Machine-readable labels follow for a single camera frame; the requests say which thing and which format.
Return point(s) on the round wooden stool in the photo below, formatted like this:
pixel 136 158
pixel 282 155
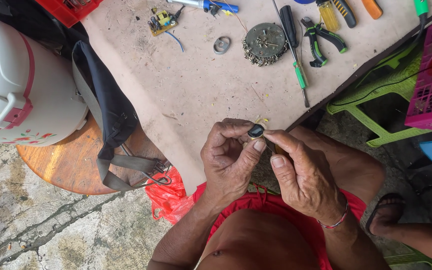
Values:
pixel 69 165

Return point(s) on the red plastic crate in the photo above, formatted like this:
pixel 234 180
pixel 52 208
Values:
pixel 66 11

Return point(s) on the small black oval component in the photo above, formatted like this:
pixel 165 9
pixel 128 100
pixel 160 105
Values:
pixel 256 131

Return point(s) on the red shorts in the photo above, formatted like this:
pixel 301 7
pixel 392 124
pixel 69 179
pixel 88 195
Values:
pixel 276 210

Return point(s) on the person's left hand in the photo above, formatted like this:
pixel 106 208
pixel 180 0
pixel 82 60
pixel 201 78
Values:
pixel 221 168

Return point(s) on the small yellow circuit board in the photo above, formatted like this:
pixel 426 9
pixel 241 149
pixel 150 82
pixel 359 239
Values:
pixel 162 22

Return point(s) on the green black pliers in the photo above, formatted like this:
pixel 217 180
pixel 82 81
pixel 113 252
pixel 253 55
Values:
pixel 315 48

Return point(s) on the blue silver desoldering pump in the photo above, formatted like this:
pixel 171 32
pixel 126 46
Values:
pixel 204 5

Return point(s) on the red plastic bag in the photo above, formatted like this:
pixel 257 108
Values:
pixel 167 198

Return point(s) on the black sandal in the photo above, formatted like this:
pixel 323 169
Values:
pixel 379 208

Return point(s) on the person's right hand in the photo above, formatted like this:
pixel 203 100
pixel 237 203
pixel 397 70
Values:
pixel 306 183

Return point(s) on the black cloth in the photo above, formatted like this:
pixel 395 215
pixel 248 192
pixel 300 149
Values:
pixel 32 18

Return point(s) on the white pink floral thermos jug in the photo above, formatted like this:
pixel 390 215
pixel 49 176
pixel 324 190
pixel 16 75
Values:
pixel 21 86

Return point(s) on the blue round lid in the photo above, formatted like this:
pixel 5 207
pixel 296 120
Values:
pixel 304 1

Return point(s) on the pink plastic basket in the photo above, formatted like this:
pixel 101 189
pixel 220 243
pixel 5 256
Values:
pixel 431 86

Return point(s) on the green plastic stool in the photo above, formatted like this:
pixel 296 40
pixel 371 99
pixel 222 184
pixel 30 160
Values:
pixel 381 84
pixel 418 262

